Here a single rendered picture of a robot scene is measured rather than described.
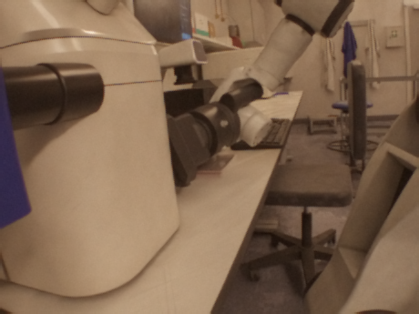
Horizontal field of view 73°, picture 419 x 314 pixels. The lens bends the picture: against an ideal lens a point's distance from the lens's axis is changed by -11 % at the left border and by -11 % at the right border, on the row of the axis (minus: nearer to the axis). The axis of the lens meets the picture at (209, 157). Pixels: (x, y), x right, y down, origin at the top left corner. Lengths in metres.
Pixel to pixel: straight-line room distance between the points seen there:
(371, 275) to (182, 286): 0.23
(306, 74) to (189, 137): 5.61
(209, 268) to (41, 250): 0.16
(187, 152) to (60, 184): 0.27
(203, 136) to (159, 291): 0.29
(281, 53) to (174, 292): 0.45
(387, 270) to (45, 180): 0.38
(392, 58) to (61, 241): 6.15
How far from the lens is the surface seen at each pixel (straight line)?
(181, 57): 1.00
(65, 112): 0.23
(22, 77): 0.20
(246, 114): 0.59
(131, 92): 0.30
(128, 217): 0.29
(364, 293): 0.43
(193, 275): 0.32
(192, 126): 0.51
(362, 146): 1.20
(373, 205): 0.48
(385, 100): 6.24
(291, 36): 0.60
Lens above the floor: 0.93
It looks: 13 degrees down
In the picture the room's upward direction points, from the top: 6 degrees counter-clockwise
